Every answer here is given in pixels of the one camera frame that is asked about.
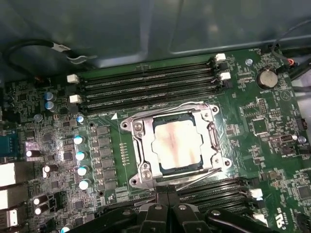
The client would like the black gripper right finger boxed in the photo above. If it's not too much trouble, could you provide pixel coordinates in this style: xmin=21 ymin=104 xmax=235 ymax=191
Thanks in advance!
xmin=168 ymin=185 xmax=275 ymax=233

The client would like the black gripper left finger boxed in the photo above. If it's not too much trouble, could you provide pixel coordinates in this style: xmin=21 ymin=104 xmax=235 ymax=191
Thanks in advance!
xmin=97 ymin=185 xmax=169 ymax=233

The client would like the thin wire locking lever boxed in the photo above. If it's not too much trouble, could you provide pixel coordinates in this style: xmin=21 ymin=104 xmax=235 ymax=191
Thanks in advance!
xmin=155 ymin=167 xmax=223 ymax=192
xmin=126 ymin=101 xmax=214 ymax=122

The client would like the metal socket cover frame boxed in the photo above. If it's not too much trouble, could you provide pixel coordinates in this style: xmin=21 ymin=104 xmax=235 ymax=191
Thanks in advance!
xmin=130 ymin=106 xmax=221 ymax=182

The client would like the silver square CPU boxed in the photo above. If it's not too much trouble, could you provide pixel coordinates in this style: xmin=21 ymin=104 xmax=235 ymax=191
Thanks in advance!
xmin=152 ymin=114 xmax=205 ymax=172

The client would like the CPU socket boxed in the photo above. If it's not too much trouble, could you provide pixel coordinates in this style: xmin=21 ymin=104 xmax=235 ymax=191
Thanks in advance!
xmin=120 ymin=101 xmax=231 ymax=195

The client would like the green motherboard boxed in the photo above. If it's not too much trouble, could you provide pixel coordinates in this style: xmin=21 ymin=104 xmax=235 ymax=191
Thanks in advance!
xmin=0 ymin=52 xmax=311 ymax=233

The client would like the silver rear port block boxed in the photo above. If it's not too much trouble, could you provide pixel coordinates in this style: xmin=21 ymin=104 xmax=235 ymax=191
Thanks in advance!
xmin=0 ymin=208 xmax=20 ymax=229
xmin=0 ymin=188 xmax=26 ymax=210
xmin=0 ymin=163 xmax=25 ymax=187

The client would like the blue rear port connector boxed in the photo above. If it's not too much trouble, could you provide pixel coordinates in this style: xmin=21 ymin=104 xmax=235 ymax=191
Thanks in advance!
xmin=0 ymin=136 xmax=25 ymax=159

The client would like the round coin battery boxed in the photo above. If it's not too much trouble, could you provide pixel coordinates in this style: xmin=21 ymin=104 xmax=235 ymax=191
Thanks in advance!
xmin=257 ymin=67 xmax=278 ymax=89

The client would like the black open PC case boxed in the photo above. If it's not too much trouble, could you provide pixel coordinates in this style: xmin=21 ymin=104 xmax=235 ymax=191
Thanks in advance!
xmin=0 ymin=0 xmax=311 ymax=81

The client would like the thin grey wire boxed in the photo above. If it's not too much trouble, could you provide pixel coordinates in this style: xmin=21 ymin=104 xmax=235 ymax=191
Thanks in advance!
xmin=268 ymin=20 xmax=311 ymax=73

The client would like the black labelled cable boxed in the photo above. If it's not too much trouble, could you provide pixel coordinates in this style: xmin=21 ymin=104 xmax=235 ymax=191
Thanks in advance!
xmin=3 ymin=40 xmax=98 ymax=73

